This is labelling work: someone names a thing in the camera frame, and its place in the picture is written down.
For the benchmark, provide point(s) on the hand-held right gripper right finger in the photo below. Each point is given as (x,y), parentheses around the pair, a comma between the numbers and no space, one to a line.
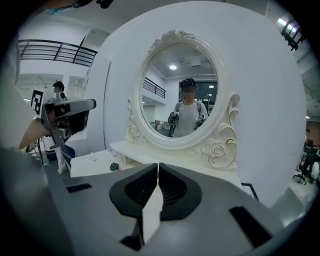
(212,200)

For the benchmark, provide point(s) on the person's left hand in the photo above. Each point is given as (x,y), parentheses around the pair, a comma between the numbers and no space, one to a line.
(54,118)

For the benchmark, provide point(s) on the dark blue padded stool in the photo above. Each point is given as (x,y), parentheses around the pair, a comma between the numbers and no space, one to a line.
(68,153)

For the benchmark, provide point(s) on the oval mirror white ornate frame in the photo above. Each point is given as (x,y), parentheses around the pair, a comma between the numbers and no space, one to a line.
(225,140)

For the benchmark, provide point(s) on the person's left forearm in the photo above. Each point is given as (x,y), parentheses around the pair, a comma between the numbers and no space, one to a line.
(32,132)

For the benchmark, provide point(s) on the white vanity dressing table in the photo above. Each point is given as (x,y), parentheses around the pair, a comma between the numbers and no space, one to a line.
(140,156)

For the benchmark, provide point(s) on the person's head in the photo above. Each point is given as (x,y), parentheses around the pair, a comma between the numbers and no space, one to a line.
(60,2)

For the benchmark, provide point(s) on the small white drawer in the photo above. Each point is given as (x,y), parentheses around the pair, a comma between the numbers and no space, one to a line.
(121,158)

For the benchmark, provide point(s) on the white printed paper sheet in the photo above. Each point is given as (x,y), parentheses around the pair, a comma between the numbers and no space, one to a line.
(96,160)

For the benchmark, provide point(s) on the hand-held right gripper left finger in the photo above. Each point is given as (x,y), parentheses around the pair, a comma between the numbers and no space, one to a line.
(87,212)

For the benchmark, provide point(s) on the black balcony railing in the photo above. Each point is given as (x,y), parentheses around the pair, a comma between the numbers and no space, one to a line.
(57,51)

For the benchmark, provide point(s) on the black framed picture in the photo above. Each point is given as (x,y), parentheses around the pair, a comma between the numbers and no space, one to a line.
(250,191)

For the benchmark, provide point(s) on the black office chair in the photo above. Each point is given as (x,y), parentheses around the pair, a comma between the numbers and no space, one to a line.
(302,175)

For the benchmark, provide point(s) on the person's grey shirt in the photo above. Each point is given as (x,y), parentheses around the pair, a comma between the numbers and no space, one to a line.
(17,100)

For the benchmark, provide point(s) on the teal hair clip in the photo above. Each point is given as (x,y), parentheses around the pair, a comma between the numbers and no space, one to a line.
(58,10)

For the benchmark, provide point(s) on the green round ball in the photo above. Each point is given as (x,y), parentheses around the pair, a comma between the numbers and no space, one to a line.
(114,166)

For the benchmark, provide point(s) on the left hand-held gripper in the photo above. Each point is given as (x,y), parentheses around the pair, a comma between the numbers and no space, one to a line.
(56,136)

